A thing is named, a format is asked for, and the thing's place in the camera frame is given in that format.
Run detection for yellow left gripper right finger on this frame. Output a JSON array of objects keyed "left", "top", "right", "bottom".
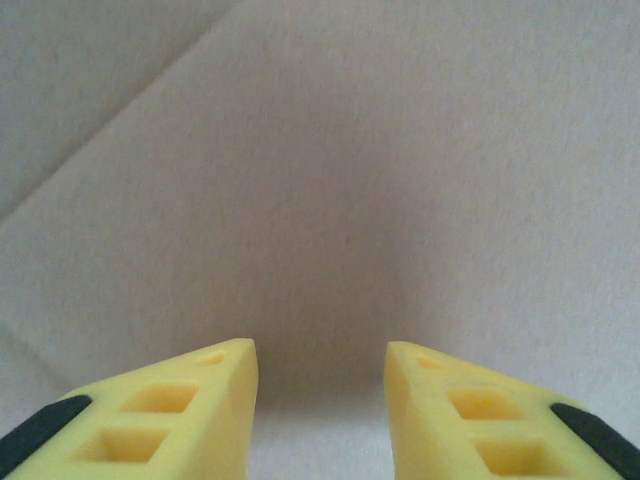
[{"left": 383, "top": 341, "right": 640, "bottom": 480}]

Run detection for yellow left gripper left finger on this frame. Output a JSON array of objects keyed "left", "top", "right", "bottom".
[{"left": 0, "top": 338, "right": 259, "bottom": 480}]

